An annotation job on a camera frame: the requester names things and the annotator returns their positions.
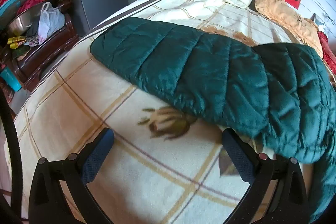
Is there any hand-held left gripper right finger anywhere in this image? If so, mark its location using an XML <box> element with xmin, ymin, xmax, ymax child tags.
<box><xmin>222</xmin><ymin>128</ymin><xmax>311</xmax><ymax>224</ymax></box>

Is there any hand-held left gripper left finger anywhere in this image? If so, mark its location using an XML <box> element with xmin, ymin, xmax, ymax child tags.
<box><xmin>28</xmin><ymin>127</ymin><xmax>115</xmax><ymax>224</ymax></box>

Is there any dark green quilted jacket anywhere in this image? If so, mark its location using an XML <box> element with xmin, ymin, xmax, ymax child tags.
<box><xmin>90</xmin><ymin>17</ymin><xmax>336</xmax><ymax>224</ymax></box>

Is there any cream floral plaid blanket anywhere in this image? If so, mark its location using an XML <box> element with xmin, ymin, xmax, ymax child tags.
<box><xmin>4</xmin><ymin>0</ymin><xmax>326</xmax><ymax>224</ymax></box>

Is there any dark wooden armchair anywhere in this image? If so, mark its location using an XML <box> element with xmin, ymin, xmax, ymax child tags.
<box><xmin>0</xmin><ymin>0</ymin><xmax>80</xmax><ymax>90</ymax></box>

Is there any teal cup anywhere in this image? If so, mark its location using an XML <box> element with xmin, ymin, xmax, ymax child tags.
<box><xmin>0</xmin><ymin>67</ymin><xmax>23</xmax><ymax>92</ymax></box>

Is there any red ruffled pillow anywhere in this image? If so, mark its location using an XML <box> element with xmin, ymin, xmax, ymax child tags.
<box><xmin>317</xmin><ymin>31</ymin><xmax>336</xmax><ymax>75</ymax></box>

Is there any white plastic bag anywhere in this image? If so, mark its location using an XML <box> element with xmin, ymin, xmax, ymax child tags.
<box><xmin>39</xmin><ymin>2</ymin><xmax>65</xmax><ymax>39</ymax></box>

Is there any yellow ruffled pillow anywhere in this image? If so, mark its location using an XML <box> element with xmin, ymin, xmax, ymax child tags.
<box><xmin>253</xmin><ymin>0</ymin><xmax>324</xmax><ymax>58</ymax></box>

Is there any metal bowl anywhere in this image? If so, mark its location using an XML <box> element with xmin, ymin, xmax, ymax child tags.
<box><xmin>7</xmin><ymin>1</ymin><xmax>57</xmax><ymax>35</ymax></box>

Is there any black braided cable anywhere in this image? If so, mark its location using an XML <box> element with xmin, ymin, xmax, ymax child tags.
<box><xmin>0</xmin><ymin>88</ymin><xmax>25</xmax><ymax>219</ymax></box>

